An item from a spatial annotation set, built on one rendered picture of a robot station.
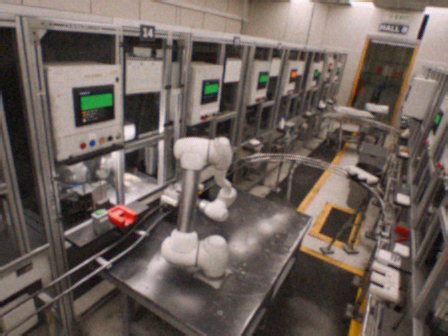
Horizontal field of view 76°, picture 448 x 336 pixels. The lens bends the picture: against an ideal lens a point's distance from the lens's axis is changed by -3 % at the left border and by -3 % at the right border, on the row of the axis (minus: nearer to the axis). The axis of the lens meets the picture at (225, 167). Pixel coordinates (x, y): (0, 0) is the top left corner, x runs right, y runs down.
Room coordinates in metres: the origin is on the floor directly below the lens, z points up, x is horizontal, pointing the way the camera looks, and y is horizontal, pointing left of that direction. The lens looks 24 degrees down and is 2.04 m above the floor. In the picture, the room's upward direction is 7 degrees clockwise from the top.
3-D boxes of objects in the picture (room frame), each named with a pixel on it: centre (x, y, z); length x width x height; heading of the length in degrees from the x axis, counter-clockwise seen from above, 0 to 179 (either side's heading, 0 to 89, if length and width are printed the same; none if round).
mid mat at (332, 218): (3.25, -1.56, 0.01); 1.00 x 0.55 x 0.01; 152
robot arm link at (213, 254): (1.40, 0.00, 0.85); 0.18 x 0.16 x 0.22; 91
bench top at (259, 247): (1.83, -0.02, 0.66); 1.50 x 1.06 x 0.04; 152
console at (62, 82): (1.55, 0.84, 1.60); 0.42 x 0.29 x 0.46; 152
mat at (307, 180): (5.79, -2.03, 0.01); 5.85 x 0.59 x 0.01; 152
